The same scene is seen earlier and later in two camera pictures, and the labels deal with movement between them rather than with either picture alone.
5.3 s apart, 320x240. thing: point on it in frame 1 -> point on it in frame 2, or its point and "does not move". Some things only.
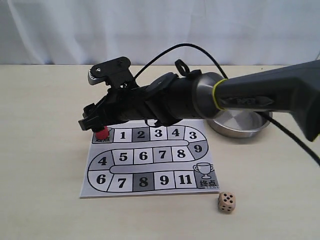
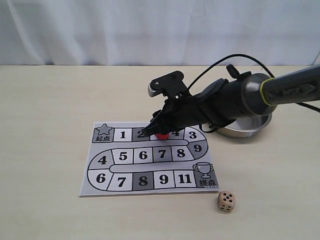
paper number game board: (175, 158) does not move
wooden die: (227, 201) does not move
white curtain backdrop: (86, 32) does not move
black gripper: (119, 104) -> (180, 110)
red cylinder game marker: (103, 134) -> (162, 137)
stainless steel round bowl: (238, 123) does not move
